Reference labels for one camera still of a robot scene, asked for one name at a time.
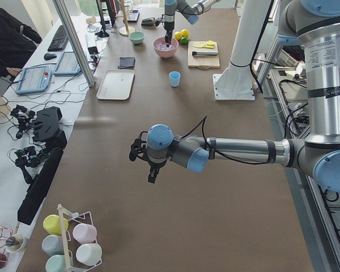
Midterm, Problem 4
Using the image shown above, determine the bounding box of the green lime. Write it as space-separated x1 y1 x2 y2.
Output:
180 37 189 45

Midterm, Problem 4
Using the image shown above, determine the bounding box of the paper cup with tools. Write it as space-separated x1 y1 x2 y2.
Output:
5 233 28 253

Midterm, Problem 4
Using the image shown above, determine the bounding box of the wooden cup stand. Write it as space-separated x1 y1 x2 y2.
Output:
117 0 135 37

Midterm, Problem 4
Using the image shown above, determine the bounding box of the black computer mouse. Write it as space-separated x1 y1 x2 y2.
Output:
43 52 57 61

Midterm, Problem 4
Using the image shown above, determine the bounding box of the blue plastic cup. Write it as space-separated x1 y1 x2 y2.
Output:
168 71 181 87

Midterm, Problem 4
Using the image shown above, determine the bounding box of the person in black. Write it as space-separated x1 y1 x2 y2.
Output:
0 8 42 77

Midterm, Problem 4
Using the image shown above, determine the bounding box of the aluminium frame post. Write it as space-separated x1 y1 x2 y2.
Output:
53 0 95 88

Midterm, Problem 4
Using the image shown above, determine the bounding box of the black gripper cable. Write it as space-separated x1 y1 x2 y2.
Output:
181 114 269 165

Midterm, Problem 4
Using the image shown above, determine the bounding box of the white wire cup rack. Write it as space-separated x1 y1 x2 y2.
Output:
57 204 103 271

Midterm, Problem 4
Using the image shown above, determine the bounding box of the blue teach pendant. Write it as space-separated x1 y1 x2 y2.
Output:
53 52 81 77
15 65 52 95

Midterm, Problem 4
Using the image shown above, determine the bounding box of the pink bowl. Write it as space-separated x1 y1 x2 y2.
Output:
153 37 179 58

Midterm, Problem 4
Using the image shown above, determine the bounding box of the steel muddler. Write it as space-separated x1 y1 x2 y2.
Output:
192 51 218 56

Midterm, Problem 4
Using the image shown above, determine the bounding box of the yellow lemon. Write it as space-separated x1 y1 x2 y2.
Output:
174 32 182 41
181 29 190 37

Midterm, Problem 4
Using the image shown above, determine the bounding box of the bamboo cutting board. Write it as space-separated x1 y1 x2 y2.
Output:
188 41 220 69

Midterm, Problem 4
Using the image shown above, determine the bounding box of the cream rabbit tray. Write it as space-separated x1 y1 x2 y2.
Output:
96 69 134 100

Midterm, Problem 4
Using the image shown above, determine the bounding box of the black gripper parts pile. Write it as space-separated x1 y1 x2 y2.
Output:
10 105 67 184

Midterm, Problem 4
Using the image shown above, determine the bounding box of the black keyboard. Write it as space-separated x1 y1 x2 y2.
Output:
48 25 69 52

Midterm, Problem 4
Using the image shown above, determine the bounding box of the grey folded cloth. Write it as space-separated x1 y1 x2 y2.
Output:
118 57 135 69

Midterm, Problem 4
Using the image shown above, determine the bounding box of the white cup on rack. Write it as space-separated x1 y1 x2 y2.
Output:
76 243 102 266

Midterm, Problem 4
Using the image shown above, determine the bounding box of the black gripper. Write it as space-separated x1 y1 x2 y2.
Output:
129 131 166 184
155 15 175 46

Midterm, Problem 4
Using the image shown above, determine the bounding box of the pile of clear ice cubes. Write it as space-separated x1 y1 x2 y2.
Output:
154 40 176 52

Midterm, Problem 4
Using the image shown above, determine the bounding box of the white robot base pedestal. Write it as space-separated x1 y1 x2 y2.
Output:
213 0 273 100

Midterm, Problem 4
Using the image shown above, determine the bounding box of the pink cup on rack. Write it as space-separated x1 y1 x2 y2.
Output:
73 223 97 244

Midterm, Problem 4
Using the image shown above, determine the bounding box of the green bowl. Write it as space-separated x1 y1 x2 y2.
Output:
129 31 145 45

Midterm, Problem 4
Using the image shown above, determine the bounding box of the steel ice scoop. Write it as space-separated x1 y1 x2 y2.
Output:
141 17 159 27

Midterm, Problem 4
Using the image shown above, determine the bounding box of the yellow plastic knife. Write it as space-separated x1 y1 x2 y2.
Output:
193 42 215 49

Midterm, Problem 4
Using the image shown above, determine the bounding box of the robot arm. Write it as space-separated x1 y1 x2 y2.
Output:
155 0 218 48
129 1 340 193

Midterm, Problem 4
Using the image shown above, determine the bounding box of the mint cup on rack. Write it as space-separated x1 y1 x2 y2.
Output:
45 254 66 272

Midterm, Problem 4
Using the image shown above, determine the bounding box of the yellow cup on rack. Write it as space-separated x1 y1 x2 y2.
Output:
42 214 62 236

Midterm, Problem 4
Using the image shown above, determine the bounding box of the black long bar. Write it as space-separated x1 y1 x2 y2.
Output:
17 148 63 225

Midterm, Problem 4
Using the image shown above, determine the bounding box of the grey cup on rack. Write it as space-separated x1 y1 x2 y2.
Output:
41 235 64 256

